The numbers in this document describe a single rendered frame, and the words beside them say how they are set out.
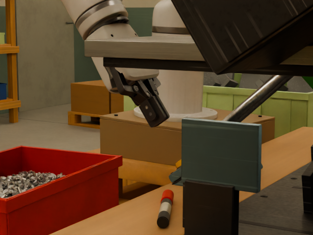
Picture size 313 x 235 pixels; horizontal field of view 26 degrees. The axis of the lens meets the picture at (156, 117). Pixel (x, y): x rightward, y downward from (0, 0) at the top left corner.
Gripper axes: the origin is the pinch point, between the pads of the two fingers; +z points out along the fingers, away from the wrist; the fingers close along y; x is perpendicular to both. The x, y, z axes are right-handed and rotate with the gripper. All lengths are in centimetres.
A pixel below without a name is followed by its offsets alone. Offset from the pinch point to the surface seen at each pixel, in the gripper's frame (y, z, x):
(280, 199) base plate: 1.8, 21.2, 11.7
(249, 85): -105, -11, -28
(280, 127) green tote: -77, 7, -14
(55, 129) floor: -438, -137, -372
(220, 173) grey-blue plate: 23.2, 14.9, 17.1
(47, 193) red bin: 18.2, 4.3, -11.1
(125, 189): -40, 3, -41
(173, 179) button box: 2.2, 10.8, -1.8
